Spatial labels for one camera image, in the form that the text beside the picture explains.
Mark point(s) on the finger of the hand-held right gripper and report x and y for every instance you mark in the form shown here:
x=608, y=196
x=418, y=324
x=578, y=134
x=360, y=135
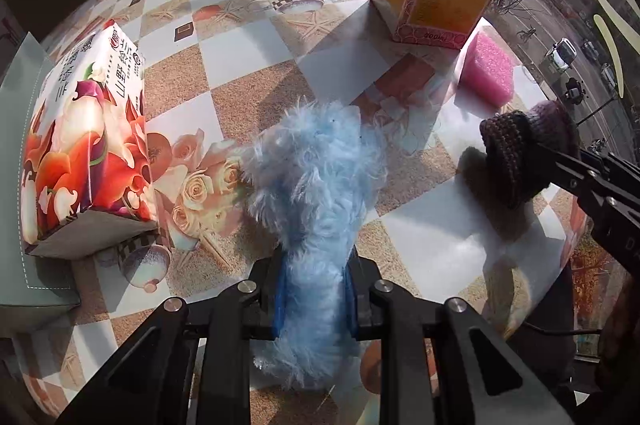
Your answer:
x=585, y=182
x=570, y=160

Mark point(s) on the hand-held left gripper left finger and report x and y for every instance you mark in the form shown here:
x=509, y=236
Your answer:
x=279, y=300

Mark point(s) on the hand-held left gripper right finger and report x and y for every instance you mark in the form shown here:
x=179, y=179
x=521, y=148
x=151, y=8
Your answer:
x=351, y=305

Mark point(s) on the dark maroon knit hat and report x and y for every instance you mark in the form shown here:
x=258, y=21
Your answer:
x=510, y=145

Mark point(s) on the light blue fluffy cloth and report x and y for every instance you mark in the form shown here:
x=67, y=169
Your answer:
x=315, y=185

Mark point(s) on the floral printed carton box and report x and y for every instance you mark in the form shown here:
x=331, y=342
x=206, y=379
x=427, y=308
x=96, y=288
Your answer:
x=90, y=145

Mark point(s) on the white car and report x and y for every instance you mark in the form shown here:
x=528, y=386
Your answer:
x=561, y=55

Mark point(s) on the pink foam sponge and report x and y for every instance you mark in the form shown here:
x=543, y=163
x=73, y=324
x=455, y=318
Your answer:
x=487, y=65

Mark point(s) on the patterned checkered tablecloth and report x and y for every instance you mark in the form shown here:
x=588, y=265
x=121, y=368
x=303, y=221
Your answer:
x=240, y=70

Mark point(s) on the pale green stitched bag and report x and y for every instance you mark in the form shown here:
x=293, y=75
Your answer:
x=20, y=275

